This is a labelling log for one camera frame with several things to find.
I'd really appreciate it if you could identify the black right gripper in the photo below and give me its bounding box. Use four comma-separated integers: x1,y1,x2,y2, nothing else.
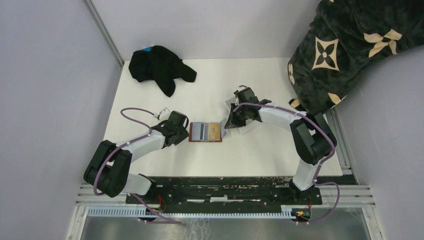
225,102,249,129

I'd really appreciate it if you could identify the silver VIP credit card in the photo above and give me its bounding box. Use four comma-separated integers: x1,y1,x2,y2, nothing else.
219,115,229,138

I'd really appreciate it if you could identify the gold credit card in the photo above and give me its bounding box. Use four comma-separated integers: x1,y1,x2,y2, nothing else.
207,122,221,141

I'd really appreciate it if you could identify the brown leather card holder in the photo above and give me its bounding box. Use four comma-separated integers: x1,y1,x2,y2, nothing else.
188,122,222,143

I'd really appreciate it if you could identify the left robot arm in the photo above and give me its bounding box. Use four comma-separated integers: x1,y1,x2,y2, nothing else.
83,111,189,204

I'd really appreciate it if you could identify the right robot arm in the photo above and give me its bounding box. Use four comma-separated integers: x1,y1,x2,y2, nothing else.
225,86,337,204

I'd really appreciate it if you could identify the clear acrylic card box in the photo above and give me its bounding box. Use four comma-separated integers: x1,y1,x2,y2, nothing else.
224,97,260,135

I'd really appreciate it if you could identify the black cloth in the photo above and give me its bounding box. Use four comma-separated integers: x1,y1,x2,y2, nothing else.
128,45,197,98

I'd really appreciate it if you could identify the black patterned blanket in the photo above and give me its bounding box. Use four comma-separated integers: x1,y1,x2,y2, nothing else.
287,0,424,113

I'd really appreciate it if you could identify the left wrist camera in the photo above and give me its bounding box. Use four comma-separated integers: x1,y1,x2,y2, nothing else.
156,108,171,121

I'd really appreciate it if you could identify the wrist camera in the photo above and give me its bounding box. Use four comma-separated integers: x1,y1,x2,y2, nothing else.
233,85,245,96
156,108,171,121

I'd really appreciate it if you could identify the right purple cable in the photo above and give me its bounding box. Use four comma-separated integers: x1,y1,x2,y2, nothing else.
233,85,341,226

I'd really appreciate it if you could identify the purple cable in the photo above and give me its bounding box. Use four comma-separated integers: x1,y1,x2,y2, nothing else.
233,85,341,226
93,107,184,224

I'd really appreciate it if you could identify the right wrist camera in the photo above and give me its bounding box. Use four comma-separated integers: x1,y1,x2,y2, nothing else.
233,85,245,96

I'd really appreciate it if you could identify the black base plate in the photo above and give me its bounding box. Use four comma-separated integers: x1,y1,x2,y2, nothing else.
125,176,357,215

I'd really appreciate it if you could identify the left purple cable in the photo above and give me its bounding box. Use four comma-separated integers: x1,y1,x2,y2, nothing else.
93,107,184,224

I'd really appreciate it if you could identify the aluminium rail frame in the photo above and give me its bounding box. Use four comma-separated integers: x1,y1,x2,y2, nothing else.
66,109,385,240

